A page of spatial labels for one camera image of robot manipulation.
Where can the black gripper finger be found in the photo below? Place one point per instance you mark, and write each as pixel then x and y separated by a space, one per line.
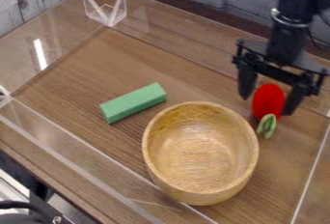
pixel 246 80
pixel 299 91

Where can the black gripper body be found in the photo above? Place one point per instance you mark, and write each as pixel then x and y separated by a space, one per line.
pixel 253 54

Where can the red felt fruit green leaf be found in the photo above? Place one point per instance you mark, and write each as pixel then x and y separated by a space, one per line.
pixel 266 107

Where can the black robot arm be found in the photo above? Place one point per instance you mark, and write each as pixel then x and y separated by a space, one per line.
pixel 279 58

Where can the wooden bowl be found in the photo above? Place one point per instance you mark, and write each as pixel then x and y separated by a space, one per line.
pixel 201 152

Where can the green rectangular block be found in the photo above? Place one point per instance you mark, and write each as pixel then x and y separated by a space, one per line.
pixel 132 102

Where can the clear acrylic enclosure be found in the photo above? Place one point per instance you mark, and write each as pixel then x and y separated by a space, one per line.
pixel 64 63

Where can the black metal bracket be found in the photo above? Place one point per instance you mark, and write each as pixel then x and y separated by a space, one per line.
pixel 44 212

